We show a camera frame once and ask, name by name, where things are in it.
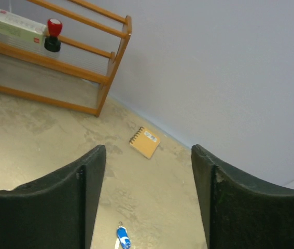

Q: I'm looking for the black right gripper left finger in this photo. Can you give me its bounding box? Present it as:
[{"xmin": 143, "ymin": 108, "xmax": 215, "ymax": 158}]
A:
[{"xmin": 0, "ymin": 145, "xmax": 106, "ymax": 248}]

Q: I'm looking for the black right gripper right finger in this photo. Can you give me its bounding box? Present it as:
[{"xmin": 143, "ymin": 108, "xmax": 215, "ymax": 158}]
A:
[{"xmin": 191, "ymin": 145, "xmax": 294, "ymax": 248}]

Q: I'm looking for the blue capped key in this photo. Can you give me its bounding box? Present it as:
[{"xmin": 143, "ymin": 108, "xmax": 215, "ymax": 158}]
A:
[{"xmin": 114, "ymin": 222, "xmax": 132, "ymax": 249}]

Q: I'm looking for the tan spiral notebook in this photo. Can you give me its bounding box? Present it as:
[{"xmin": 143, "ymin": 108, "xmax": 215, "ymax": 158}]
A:
[{"xmin": 129, "ymin": 127, "xmax": 161, "ymax": 159}]

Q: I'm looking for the wooden shelf rack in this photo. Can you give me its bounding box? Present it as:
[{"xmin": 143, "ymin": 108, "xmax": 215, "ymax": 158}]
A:
[{"xmin": 0, "ymin": 1, "xmax": 132, "ymax": 116}]

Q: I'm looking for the red black stamp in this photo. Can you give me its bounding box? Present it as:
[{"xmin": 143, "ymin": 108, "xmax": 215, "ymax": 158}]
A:
[{"xmin": 44, "ymin": 18, "xmax": 63, "ymax": 52}]

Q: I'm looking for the white cardboard box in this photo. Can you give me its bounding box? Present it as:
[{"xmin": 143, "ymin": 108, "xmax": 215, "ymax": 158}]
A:
[{"xmin": 0, "ymin": 9, "xmax": 47, "ymax": 45}]

